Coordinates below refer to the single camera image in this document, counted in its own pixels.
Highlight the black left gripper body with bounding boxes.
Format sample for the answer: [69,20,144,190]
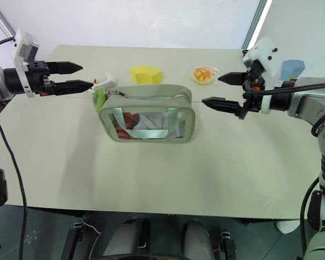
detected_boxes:
[26,61,57,98]

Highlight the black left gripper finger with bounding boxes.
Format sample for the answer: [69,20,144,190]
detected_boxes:
[47,61,84,76]
[53,79,94,96]

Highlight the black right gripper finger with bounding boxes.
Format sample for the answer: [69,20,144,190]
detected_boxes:
[201,97,245,118]
[217,71,249,87]

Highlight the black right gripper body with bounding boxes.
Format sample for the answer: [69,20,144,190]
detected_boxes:
[237,60,265,120]

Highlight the dark red cloth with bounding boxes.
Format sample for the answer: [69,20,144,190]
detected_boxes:
[115,112,141,139]

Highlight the clear green-trimmed pouch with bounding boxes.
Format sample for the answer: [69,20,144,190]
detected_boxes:
[96,83,197,145]

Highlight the light grey cloth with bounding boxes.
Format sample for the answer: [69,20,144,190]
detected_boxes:
[134,113,185,138]

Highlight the green zipper charm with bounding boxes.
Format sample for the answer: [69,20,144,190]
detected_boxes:
[92,87,108,114]

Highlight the wrapped orange bread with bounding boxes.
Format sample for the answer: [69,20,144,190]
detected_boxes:
[190,66,220,86]

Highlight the small white toy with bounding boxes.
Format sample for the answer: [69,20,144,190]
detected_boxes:
[87,71,117,95]

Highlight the light blue block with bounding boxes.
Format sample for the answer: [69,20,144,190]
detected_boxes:
[281,60,306,81]

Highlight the yellow foam block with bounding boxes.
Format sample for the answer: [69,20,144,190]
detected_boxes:
[129,65,164,85]

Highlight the white rounded foot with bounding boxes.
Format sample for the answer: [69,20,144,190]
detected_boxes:
[275,218,302,235]

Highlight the grey rounded robot leg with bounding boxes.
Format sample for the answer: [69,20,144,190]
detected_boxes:
[102,218,150,260]
[183,220,215,260]

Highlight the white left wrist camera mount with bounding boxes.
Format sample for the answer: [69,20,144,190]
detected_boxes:
[12,27,41,99]

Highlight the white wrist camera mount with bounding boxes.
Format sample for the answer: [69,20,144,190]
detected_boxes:
[242,36,285,115]
[12,27,41,99]

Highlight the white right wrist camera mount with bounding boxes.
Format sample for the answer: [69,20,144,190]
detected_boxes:
[242,36,285,115]

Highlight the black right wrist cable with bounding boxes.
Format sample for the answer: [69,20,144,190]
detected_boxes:
[243,80,325,96]

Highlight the aluminium frame post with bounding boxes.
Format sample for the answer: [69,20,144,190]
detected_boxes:
[0,0,16,38]
[242,0,274,50]

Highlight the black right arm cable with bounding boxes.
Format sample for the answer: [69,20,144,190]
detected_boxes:
[299,176,321,254]

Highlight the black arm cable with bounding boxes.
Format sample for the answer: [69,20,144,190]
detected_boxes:
[0,36,28,260]
[299,176,321,254]

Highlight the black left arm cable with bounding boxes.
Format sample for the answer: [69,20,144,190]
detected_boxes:
[0,36,28,260]

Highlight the black bracket under table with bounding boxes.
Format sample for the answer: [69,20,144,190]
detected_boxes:
[218,230,238,260]
[60,221,84,260]

